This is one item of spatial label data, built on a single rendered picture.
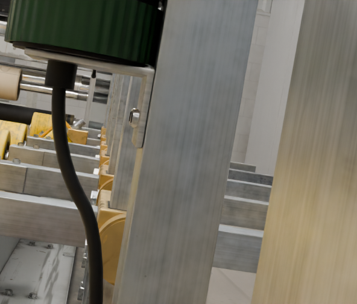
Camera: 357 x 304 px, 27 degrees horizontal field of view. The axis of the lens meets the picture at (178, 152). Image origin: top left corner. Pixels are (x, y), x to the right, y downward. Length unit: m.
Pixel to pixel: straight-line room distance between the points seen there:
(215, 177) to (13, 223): 0.32
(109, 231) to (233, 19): 0.26
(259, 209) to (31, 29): 0.60
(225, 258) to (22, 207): 0.16
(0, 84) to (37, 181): 2.05
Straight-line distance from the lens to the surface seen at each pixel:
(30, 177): 0.84
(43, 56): 0.29
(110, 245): 0.52
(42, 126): 2.07
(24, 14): 0.29
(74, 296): 1.35
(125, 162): 0.54
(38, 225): 0.59
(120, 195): 0.55
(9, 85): 2.87
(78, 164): 1.09
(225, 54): 0.29
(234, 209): 0.86
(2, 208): 0.59
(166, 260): 0.30
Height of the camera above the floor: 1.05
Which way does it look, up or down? 3 degrees down
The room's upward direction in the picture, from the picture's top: 10 degrees clockwise
